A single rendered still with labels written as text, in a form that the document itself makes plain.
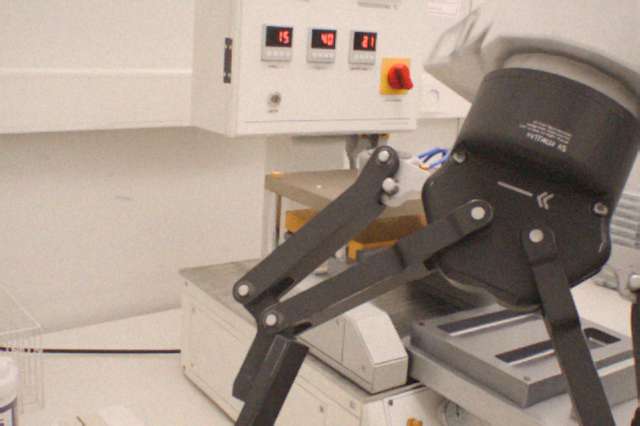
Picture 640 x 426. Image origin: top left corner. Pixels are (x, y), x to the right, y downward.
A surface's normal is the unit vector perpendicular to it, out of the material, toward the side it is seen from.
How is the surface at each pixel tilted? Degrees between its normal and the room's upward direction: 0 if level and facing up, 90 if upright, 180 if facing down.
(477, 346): 0
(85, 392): 0
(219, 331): 90
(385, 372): 90
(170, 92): 90
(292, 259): 63
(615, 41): 72
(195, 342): 90
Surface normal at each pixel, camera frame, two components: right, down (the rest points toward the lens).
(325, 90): 0.57, 0.24
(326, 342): -0.82, 0.09
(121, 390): 0.07, -0.97
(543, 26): -0.67, -0.36
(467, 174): -0.26, -0.26
